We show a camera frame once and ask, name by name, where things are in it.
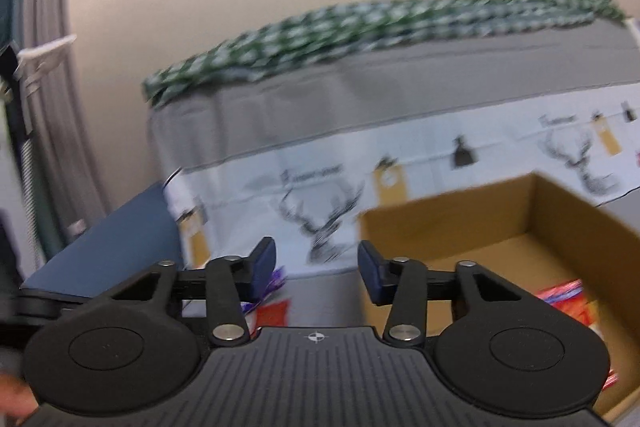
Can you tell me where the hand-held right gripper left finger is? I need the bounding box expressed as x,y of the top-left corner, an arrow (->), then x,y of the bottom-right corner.
107,236 -> 278,348

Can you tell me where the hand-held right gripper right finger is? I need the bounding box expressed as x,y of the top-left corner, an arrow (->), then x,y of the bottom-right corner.
357,239 -> 526,348

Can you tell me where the brown cardboard box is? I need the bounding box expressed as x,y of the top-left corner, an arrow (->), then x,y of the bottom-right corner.
357,172 -> 640,425

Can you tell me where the red silver snack packet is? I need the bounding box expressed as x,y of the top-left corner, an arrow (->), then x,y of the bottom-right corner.
255,299 -> 292,333

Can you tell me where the red blue snack packet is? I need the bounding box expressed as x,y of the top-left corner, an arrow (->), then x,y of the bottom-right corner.
537,279 -> 621,390

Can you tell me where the purple snack packet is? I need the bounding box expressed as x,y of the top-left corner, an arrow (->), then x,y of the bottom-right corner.
242,266 -> 287,313

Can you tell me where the grey deer printed cloth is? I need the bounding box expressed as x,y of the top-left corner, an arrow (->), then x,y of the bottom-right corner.
145,27 -> 640,343

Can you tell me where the green checked cloth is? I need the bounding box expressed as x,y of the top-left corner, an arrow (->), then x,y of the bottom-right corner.
141,0 -> 628,108

